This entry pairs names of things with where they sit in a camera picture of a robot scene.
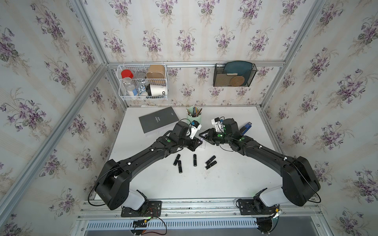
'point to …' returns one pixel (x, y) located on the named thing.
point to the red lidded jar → (126, 73)
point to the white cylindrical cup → (158, 90)
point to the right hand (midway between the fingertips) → (201, 136)
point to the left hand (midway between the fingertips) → (203, 144)
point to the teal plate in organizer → (242, 69)
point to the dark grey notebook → (158, 119)
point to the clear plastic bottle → (129, 86)
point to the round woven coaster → (236, 80)
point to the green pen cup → (194, 113)
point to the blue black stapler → (244, 129)
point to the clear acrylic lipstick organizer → (203, 145)
